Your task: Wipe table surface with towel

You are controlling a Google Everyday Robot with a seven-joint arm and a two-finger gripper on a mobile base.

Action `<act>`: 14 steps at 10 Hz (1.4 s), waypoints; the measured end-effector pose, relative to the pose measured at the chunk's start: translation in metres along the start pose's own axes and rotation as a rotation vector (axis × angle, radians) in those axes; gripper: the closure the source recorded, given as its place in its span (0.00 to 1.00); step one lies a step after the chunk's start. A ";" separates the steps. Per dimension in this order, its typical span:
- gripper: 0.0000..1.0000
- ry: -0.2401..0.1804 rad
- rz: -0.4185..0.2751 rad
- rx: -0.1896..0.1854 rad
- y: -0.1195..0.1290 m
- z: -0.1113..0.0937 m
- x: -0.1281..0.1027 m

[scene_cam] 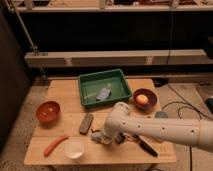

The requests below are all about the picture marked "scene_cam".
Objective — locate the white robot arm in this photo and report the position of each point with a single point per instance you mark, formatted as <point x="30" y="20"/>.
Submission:
<point x="189" y="132"/>

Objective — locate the green plastic tray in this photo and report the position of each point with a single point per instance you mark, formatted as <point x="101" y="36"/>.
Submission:
<point x="91" y="84"/>

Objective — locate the yellow round fruit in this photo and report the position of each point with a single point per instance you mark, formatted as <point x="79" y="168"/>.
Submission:
<point x="142" y="99"/>

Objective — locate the dark red bowl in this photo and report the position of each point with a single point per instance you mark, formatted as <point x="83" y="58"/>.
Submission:
<point x="152" y="98"/>

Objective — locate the brown rectangular block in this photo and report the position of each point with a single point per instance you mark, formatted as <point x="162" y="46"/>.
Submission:
<point x="86" y="123"/>

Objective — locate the banana peel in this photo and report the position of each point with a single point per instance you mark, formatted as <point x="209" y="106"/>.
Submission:
<point x="94" y="131"/>

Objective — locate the bunch of dark grapes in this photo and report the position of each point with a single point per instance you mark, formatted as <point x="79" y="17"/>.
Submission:
<point x="120" y="138"/>

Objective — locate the small blue-grey bowl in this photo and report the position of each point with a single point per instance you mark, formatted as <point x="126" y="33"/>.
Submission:
<point x="161" y="114"/>

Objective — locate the wooden table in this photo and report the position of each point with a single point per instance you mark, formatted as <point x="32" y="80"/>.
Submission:
<point x="66" y="94"/>

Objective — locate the orange-red bowl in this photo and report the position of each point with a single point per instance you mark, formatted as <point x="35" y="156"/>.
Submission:
<point x="48" y="112"/>

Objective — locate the white cup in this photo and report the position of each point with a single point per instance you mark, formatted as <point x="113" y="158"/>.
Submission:
<point x="74" y="149"/>

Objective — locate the orange sausage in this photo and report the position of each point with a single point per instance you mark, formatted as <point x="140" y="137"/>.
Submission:
<point x="49" y="149"/>

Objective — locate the long grey shelf beam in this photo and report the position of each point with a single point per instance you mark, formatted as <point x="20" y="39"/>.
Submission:
<point x="117" y="58"/>

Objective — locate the black handled knife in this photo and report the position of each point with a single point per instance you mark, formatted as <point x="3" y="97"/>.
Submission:
<point x="145" y="146"/>

